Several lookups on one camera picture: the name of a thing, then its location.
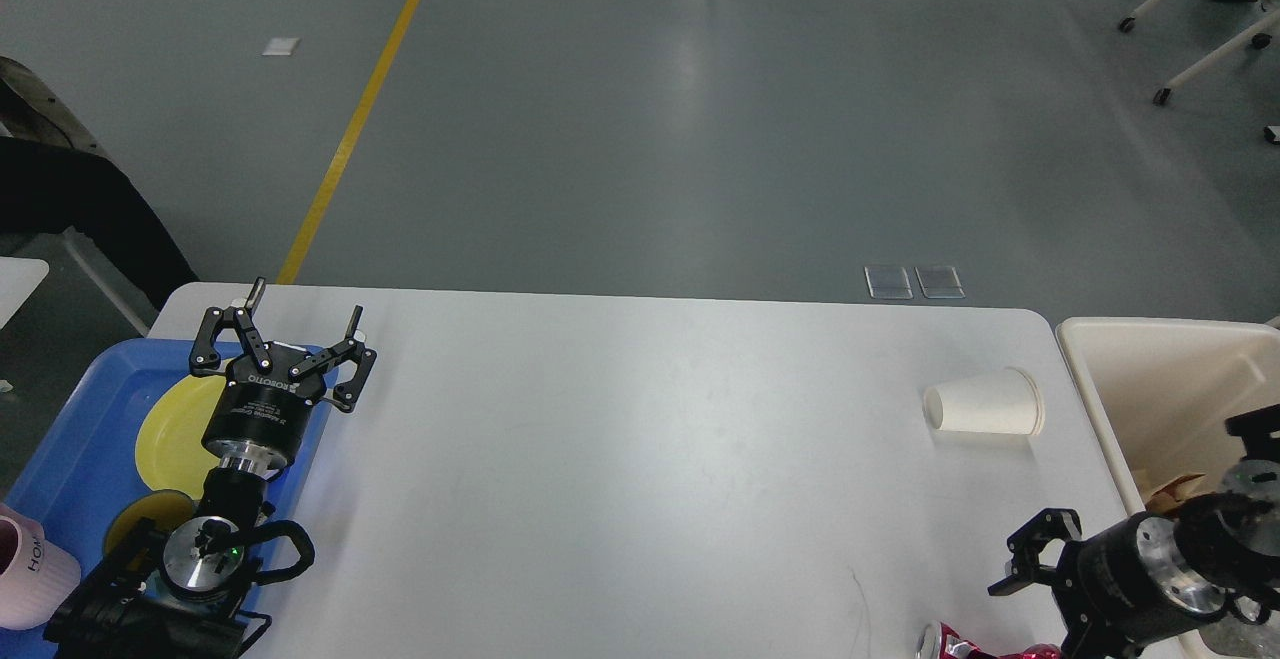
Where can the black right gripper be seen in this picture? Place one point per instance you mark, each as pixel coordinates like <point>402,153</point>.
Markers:
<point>1122,588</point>

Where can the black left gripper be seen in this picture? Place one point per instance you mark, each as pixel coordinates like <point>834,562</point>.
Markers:
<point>265,409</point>

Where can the brown paper bag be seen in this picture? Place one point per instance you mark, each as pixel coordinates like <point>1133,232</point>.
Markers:
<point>1168,498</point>

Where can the yellow plastic plate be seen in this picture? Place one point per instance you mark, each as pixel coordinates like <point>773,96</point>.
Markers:
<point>169,453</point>

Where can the aluminium foil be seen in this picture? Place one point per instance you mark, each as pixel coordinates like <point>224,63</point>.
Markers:
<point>1231,637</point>

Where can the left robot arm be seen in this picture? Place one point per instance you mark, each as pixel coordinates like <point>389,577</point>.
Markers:
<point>180,593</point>

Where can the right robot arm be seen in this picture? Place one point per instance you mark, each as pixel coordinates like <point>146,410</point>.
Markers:
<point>1230,535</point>

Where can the white paper cup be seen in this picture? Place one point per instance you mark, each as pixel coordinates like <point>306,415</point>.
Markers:
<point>1005,402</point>

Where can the white plastic bin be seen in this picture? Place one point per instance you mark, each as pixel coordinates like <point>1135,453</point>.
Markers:
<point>1159,393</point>

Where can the blue plastic tray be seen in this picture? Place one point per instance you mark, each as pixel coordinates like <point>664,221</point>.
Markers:
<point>83,472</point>

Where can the small white side table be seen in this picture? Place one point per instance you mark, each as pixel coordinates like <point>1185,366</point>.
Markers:
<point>20,277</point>

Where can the pink mug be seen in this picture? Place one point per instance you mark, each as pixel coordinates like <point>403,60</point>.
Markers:
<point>36,575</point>

